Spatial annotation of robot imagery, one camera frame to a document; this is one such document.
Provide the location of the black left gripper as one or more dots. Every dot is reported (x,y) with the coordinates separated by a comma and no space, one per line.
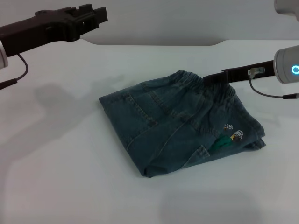
(39,30)

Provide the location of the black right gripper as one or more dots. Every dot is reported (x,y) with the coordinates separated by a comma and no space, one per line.
(250,72)

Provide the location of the blue denim shorts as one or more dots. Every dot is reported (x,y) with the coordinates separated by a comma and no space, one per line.
(177,121)

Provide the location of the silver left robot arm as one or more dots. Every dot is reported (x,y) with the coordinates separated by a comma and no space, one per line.
(3,56)

